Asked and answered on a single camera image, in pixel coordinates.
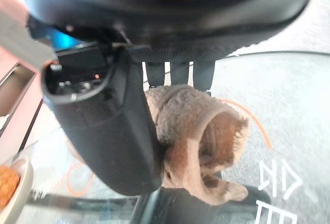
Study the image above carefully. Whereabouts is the orange shredded food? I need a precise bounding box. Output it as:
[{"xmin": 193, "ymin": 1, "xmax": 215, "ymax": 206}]
[{"xmin": 0, "ymin": 165, "xmax": 21, "ymax": 206}]

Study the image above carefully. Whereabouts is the brown terry cloth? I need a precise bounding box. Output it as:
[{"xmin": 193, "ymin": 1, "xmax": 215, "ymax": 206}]
[{"xmin": 144, "ymin": 84, "xmax": 250, "ymax": 206}]

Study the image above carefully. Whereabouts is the pink wooden shelf cabinet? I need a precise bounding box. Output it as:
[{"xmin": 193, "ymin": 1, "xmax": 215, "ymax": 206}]
[{"xmin": 0, "ymin": 61, "xmax": 44, "ymax": 155}]

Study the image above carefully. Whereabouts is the thin black cable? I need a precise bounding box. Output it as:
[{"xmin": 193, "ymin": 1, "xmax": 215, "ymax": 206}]
[{"xmin": 226, "ymin": 50, "xmax": 330, "ymax": 60}]

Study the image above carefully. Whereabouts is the orange cable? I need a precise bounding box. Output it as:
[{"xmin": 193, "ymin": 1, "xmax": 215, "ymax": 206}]
[
  {"xmin": 48, "ymin": 156, "xmax": 95, "ymax": 198},
  {"xmin": 221, "ymin": 98, "xmax": 273, "ymax": 149}
]

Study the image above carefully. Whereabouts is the beige ceramic bowl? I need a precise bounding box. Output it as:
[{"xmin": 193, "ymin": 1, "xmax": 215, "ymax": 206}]
[{"xmin": 0, "ymin": 155, "xmax": 35, "ymax": 224}]

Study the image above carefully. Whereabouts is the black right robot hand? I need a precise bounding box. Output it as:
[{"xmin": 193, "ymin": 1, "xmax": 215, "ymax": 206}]
[{"xmin": 15, "ymin": 0, "xmax": 315, "ymax": 196}]

